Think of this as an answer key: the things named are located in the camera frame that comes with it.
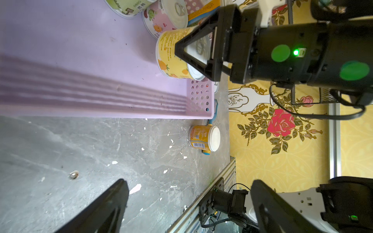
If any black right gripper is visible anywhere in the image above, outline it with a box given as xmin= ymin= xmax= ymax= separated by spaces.
xmin=174 ymin=4 xmax=262 ymax=84

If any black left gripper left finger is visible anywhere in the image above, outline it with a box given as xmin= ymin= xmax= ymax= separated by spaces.
xmin=57 ymin=179 xmax=129 ymax=233

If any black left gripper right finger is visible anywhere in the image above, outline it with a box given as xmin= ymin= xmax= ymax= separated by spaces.
xmin=251 ymin=180 xmax=318 ymax=233

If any yellow pineapple can pull tab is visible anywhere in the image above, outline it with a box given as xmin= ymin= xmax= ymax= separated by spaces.
xmin=156 ymin=26 xmax=205 ymax=81

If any green label can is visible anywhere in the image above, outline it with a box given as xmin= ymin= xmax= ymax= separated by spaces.
xmin=105 ymin=0 xmax=156 ymax=19

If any blue mixed congee can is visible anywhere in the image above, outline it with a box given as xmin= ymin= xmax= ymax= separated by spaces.
xmin=184 ymin=0 xmax=221 ymax=27

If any pink can with pull tab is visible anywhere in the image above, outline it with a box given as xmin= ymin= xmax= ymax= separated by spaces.
xmin=213 ymin=82 xmax=219 ymax=94

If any right arm base motor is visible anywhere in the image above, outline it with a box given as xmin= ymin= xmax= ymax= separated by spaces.
xmin=201 ymin=189 xmax=259 ymax=233

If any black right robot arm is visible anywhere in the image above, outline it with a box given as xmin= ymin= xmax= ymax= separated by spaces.
xmin=175 ymin=1 xmax=373 ymax=105

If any purple perforated plastic basket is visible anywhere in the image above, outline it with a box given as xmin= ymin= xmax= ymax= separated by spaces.
xmin=1 ymin=1 xmax=214 ymax=119

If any yellow can white lid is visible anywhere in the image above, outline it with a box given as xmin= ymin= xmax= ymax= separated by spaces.
xmin=188 ymin=124 xmax=221 ymax=154

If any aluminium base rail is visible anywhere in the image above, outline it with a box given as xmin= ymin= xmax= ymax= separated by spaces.
xmin=166 ymin=157 xmax=236 ymax=233

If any aluminium frame post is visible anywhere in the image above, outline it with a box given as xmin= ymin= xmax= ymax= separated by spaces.
xmin=328 ymin=120 xmax=342 ymax=179

